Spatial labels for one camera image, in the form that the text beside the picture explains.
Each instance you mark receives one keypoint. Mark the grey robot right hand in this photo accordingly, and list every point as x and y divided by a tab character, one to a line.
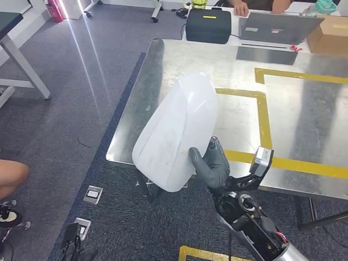
216	167

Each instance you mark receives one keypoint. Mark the white plastic car part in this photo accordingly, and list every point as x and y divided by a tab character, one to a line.
174	133

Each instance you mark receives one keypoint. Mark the stainless steel workbench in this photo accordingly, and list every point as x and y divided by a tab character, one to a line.
152	90

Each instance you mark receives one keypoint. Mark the small yellow tape rectangle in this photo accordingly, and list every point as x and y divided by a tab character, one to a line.
263	119

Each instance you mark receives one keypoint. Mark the black hard case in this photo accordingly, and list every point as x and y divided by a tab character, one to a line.
207	28

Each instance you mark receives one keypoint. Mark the large yellow tape rectangle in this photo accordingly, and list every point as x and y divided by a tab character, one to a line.
299	76

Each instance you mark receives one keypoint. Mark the small red ribbon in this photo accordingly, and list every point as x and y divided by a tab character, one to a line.
296	48

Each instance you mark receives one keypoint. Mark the grey laptop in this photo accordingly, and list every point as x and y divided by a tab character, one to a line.
277	28

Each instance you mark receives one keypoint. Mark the yellow-green drink jug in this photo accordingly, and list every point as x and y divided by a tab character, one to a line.
199	3

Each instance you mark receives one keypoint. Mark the white wheeled stand leg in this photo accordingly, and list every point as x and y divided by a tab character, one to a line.
156	12

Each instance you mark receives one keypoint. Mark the cardboard box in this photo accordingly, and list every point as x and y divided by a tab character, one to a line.
330	36

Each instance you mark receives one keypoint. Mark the teal water bottle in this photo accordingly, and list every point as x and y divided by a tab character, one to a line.
323	6

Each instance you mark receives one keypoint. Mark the chrome base stool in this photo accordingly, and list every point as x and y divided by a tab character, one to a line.
26	225

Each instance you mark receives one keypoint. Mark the red fire extinguisher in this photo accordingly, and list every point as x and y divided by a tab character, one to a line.
55	10

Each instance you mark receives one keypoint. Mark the white desk green top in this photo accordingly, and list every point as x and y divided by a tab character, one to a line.
16	54

